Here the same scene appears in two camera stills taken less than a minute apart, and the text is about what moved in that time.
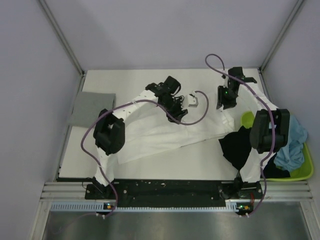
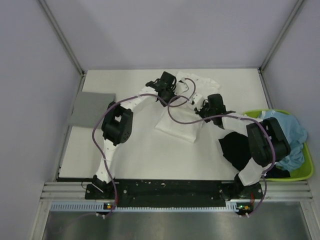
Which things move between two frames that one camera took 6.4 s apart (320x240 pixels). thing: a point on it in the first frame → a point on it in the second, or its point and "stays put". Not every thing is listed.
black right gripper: (222, 102) → (205, 104)
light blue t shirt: (291, 157) stays put
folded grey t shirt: (89, 106) stays put
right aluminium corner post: (294, 11) stays put
